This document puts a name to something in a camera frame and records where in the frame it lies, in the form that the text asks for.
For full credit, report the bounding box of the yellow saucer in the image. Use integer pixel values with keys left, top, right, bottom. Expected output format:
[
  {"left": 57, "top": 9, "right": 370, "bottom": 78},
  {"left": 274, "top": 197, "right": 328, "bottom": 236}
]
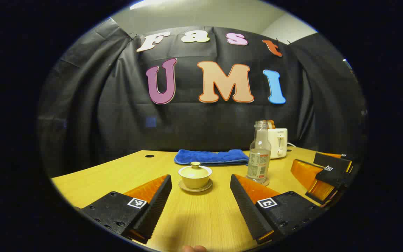
[{"left": 178, "top": 179, "right": 213, "bottom": 193}]

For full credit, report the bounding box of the blue towel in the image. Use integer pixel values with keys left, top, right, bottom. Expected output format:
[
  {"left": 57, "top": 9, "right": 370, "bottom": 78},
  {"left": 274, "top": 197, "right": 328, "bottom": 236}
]
[{"left": 174, "top": 149, "right": 250, "bottom": 166}]

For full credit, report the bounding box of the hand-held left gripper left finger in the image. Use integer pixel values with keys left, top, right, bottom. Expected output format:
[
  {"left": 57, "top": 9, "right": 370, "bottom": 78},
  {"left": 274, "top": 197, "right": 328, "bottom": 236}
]
[{"left": 77, "top": 174, "right": 172, "bottom": 245}]

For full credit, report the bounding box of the yellow teacup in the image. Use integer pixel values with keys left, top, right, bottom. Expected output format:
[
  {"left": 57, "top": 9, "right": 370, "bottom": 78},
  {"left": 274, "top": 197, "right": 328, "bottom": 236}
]
[{"left": 180, "top": 174, "right": 212, "bottom": 189}]

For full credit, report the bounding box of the black backdrop cloth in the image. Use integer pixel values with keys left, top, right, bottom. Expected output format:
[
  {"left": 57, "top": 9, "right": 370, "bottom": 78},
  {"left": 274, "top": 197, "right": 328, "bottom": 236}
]
[{"left": 37, "top": 17, "right": 368, "bottom": 179}]

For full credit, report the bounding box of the round wooden coaster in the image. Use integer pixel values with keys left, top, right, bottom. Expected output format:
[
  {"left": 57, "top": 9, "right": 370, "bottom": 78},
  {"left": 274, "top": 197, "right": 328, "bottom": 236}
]
[{"left": 249, "top": 177, "right": 270, "bottom": 187}]

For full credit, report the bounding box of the white toaster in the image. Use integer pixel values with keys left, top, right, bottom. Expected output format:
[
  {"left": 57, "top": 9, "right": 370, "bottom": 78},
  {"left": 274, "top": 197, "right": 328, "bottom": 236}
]
[{"left": 267, "top": 128, "right": 288, "bottom": 160}]

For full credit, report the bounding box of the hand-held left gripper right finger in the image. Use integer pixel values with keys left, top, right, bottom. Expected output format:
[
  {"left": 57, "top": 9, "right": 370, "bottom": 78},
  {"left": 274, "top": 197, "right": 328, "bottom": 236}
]
[{"left": 229, "top": 174, "right": 324, "bottom": 245}]

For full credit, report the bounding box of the clear glass water bottle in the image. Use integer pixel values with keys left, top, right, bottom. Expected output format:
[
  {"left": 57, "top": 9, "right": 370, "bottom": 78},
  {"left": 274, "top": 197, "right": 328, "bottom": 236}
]
[{"left": 246, "top": 120, "right": 272, "bottom": 184}]

